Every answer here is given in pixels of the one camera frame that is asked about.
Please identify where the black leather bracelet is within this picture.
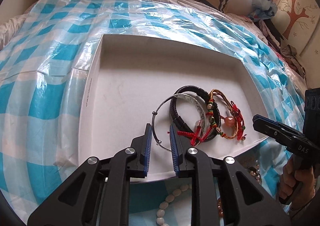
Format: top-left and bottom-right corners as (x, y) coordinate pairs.
(170, 85), (222, 143)

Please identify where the tree decorated wardrobe panel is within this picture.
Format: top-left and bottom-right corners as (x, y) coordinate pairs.
(272, 0), (319, 88)

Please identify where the red string charm bracelet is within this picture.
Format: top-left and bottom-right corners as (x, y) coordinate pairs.
(177, 119), (213, 147)

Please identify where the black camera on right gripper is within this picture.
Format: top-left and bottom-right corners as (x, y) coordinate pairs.
(303, 88), (320, 145)

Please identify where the dark clothes pile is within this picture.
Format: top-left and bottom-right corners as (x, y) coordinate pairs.
(255, 19), (306, 79)

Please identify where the red cord agate pendant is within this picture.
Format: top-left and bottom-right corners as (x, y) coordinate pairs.
(207, 89), (246, 141)

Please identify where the person right hand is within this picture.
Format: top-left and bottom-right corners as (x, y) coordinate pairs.
(278, 157), (315, 210)

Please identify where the multicolour braided cord bracelet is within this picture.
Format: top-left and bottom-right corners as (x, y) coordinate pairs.
(206, 89), (238, 141)

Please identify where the white shallow cardboard box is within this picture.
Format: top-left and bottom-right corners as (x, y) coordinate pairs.
(78, 35), (267, 182)

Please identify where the white bead bracelet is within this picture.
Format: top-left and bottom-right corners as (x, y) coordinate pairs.
(156, 183), (193, 226)

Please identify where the silver bangle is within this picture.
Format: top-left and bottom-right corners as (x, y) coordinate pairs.
(152, 92), (208, 152)

